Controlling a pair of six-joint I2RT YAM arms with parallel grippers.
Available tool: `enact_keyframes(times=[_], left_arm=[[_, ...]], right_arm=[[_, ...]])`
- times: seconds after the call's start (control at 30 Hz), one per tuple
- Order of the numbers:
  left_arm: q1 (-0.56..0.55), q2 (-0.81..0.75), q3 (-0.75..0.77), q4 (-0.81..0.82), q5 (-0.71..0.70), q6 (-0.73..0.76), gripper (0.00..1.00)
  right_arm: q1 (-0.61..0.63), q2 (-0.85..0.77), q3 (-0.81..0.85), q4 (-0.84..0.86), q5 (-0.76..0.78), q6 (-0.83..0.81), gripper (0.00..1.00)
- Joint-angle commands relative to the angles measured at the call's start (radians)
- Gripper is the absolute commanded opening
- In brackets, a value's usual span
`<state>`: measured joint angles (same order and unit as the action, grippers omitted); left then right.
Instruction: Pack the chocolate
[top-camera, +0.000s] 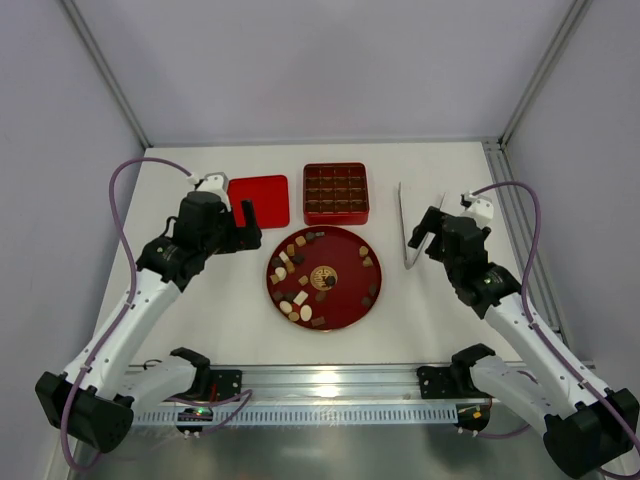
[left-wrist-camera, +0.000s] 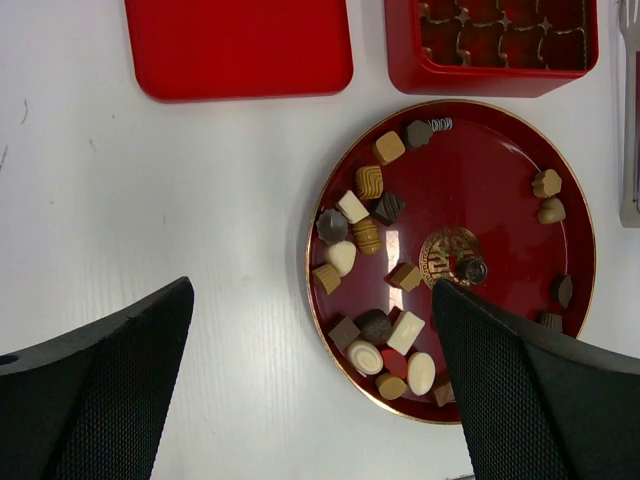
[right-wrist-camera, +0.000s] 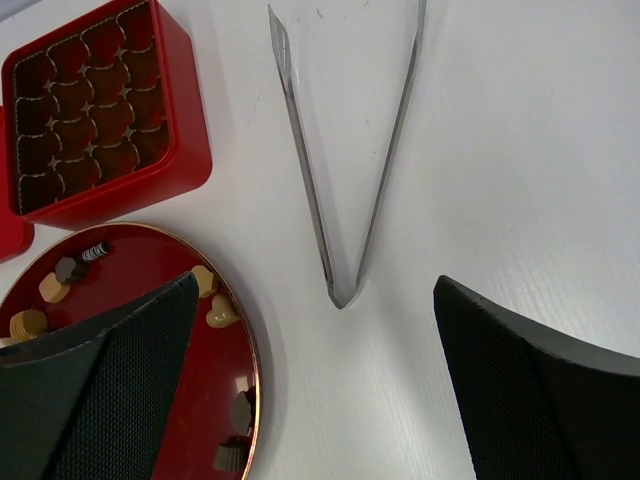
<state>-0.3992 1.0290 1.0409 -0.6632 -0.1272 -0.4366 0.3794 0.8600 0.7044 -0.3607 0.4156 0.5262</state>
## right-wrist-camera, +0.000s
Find brown cup chocolate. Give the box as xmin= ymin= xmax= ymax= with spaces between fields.
xmin=213 ymin=436 xmax=249 ymax=473

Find tan heart chocolate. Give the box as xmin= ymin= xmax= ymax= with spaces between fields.
xmin=205 ymin=294 xmax=240 ymax=329

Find red square chocolate box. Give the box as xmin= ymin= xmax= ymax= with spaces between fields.
xmin=0 ymin=0 xmax=214 ymax=232

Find tan flower chocolate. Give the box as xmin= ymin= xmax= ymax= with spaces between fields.
xmin=191 ymin=265 xmax=219 ymax=298

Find striped black white chocolate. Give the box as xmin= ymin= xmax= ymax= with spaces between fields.
xmin=80 ymin=242 xmax=110 ymax=264

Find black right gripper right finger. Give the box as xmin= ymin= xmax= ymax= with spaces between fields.
xmin=433 ymin=275 xmax=639 ymax=479

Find round red lacquer plate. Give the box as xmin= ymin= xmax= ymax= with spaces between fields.
xmin=1 ymin=222 xmax=261 ymax=479

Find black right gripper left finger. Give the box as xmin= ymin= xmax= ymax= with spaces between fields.
xmin=1 ymin=272 xmax=198 ymax=479

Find tan barrel chocolate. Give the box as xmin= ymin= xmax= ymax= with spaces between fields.
xmin=9 ymin=309 xmax=48 ymax=340

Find steel tongs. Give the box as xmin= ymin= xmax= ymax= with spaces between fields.
xmin=268 ymin=1 xmax=428 ymax=310

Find red square box lid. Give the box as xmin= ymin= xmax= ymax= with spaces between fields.
xmin=0 ymin=109 xmax=34 ymax=263

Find dark flower chocolate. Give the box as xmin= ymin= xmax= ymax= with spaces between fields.
xmin=54 ymin=257 xmax=89 ymax=285

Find tan square chocolate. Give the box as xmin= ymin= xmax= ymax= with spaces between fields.
xmin=39 ymin=272 xmax=70 ymax=304

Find brown leaf chocolate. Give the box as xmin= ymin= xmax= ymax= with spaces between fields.
xmin=229 ymin=388 xmax=255 ymax=436

